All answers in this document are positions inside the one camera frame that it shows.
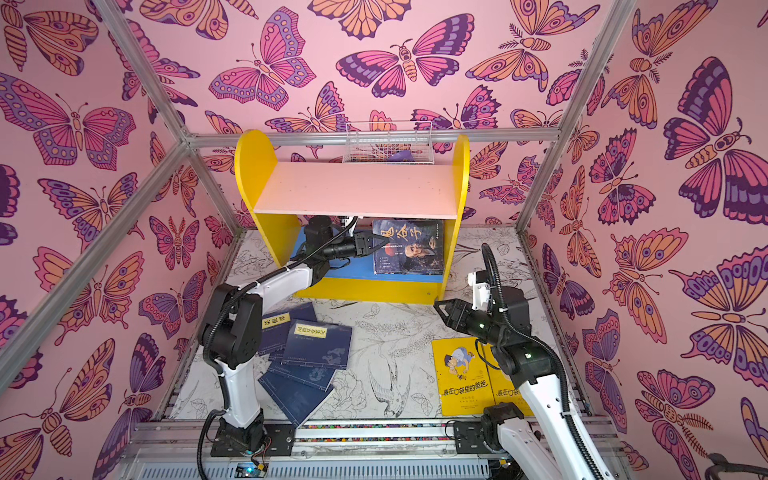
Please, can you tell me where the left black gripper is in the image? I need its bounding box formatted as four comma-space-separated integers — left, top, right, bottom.
319, 234, 389, 264

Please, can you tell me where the dark portrait book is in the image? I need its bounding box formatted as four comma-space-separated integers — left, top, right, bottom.
372, 219, 444, 276

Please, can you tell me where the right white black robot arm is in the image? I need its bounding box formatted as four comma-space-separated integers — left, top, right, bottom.
434, 244, 613, 479

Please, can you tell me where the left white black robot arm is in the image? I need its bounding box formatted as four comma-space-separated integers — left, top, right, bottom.
197, 216, 389, 454

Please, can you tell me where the yellow wooden bookshelf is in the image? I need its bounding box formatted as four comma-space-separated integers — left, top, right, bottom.
235, 131, 470, 305

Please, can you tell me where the yellow cartoon book left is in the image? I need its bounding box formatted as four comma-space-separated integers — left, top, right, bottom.
432, 337, 495, 417

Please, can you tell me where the yellow cartoon book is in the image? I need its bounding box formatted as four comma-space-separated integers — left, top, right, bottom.
432, 337, 495, 417
480, 358, 533, 417

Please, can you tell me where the yellow cartoon book right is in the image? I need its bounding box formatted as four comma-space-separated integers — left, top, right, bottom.
480, 358, 533, 417

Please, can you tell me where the navy book yellow label top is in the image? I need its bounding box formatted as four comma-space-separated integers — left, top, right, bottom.
281, 320, 353, 370

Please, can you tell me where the navy book behind left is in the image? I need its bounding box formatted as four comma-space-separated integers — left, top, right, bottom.
257, 302, 317, 356

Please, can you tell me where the navy book middle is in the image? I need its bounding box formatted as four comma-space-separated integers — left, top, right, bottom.
267, 362, 336, 391

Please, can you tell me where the navy book bottom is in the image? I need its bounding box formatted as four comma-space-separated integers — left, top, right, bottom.
258, 372, 334, 428

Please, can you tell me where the small green circuit board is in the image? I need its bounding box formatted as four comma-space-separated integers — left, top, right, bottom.
234, 462, 268, 479

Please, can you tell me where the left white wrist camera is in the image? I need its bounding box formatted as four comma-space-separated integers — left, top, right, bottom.
337, 216, 359, 235

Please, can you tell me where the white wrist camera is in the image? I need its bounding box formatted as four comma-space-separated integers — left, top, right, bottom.
337, 216, 359, 235
467, 270, 494, 313

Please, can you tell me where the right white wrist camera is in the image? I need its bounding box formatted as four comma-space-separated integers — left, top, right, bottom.
467, 270, 494, 313

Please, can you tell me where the clear wire basket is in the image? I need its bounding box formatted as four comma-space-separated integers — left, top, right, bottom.
342, 119, 434, 165

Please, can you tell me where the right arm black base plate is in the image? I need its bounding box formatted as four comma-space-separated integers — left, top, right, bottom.
450, 419, 494, 455

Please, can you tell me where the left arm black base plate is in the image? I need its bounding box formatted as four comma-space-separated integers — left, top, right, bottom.
210, 422, 295, 458

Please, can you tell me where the aluminium mounting rail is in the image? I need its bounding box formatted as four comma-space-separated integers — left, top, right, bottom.
113, 418, 637, 480

